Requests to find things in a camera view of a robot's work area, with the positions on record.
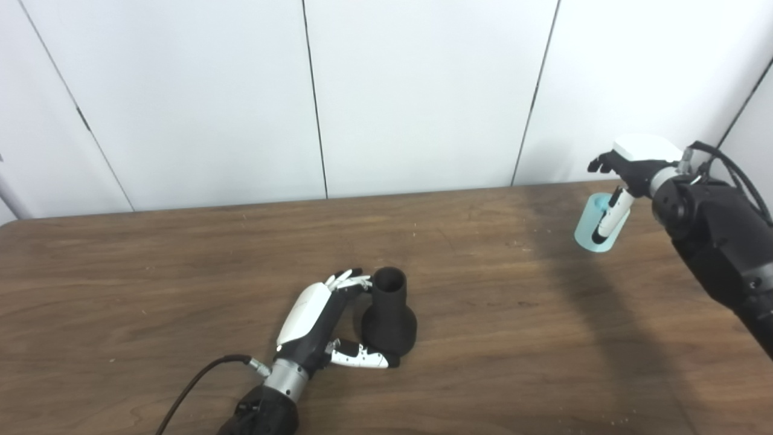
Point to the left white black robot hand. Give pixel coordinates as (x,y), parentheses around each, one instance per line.
(308,326)

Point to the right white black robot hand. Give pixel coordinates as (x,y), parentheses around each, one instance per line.
(643,151)

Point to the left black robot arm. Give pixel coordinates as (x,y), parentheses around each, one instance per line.
(266,411)

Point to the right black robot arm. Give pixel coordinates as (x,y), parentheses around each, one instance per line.
(718,241)

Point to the black flared nozzle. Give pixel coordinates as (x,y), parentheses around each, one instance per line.
(389,320)

